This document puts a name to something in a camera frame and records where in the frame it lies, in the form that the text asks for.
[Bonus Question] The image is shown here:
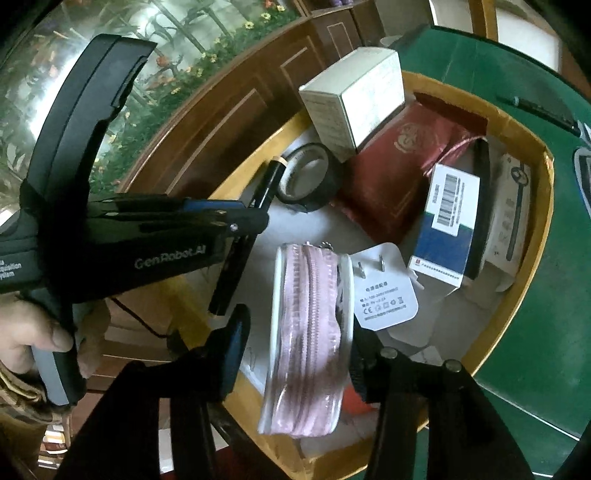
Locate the pink zipper pouch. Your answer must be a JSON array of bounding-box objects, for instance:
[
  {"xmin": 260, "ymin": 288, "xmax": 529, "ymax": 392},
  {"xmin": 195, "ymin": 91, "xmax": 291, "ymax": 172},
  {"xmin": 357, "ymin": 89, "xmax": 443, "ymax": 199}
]
[{"xmin": 257, "ymin": 244, "xmax": 355, "ymax": 439}]

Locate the white power adapter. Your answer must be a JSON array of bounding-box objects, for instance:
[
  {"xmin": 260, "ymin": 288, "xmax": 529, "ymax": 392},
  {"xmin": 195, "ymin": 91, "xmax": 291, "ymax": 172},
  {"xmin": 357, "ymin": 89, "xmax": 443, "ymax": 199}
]
[{"xmin": 351, "ymin": 242, "xmax": 419, "ymax": 332}]

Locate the black marker beige cap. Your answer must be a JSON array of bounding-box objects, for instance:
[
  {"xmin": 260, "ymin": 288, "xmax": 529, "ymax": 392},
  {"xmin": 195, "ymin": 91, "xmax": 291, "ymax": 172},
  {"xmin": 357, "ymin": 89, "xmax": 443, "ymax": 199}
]
[{"xmin": 208, "ymin": 157, "xmax": 287, "ymax": 317}]

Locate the blue white medicine box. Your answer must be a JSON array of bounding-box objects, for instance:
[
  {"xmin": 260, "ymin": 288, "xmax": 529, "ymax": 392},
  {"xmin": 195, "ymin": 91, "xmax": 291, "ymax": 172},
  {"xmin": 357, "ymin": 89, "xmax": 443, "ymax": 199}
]
[{"xmin": 409, "ymin": 164, "xmax": 480, "ymax": 297}]

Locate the black marker white cap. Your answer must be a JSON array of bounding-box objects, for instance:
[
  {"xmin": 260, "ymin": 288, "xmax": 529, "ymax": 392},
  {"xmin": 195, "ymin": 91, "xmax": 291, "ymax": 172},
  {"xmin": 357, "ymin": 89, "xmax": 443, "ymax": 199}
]
[{"xmin": 464, "ymin": 139, "xmax": 491, "ymax": 283}]

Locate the black tape roll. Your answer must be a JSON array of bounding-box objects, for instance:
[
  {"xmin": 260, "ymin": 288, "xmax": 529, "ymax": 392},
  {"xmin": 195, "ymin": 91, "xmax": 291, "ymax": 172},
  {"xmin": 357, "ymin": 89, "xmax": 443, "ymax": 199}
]
[{"xmin": 276, "ymin": 143, "xmax": 344, "ymax": 213}]

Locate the dark red foil packet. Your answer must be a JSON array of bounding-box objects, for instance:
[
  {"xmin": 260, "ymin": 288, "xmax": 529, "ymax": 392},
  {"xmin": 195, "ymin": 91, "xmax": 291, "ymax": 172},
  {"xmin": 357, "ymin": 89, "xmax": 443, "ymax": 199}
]
[{"xmin": 332, "ymin": 94, "xmax": 488, "ymax": 244}]

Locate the white blue toothpaste box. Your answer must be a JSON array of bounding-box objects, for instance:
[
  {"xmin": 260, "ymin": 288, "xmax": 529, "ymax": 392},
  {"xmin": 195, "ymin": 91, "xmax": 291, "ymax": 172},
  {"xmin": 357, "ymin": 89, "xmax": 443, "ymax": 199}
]
[{"xmin": 482, "ymin": 153, "xmax": 532, "ymax": 293}]

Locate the black marker teal cap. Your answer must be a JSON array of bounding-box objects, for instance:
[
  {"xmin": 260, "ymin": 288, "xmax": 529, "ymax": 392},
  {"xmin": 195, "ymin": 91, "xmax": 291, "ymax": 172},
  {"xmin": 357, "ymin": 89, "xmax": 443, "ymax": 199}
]
[{"xmin": 496, "ymin": 95, "xmax": 581, "ymax": 138}]

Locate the person left hand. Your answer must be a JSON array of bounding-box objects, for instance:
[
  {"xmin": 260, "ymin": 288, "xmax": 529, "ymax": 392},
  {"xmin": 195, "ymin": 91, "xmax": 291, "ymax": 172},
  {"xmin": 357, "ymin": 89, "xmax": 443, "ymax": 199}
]
[{"xmin": 1, "ymin": 293, "xmax": 110, "ymax": 401}]

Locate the yellow cardboard box tray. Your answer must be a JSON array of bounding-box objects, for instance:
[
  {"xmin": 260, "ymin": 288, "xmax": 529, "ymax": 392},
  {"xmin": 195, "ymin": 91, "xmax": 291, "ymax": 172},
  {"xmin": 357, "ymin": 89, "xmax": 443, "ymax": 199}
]
[{"xmin": 212, "ymin": 72, "xmax": 554, "ymax": 479}]

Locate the round mahjong control panel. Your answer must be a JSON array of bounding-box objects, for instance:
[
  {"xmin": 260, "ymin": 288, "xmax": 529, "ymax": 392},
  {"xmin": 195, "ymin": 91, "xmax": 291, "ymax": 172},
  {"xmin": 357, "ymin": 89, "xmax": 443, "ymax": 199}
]
[{"xmin": 573, "ymin": 147, "xmax": 591, "ymax": 216}]

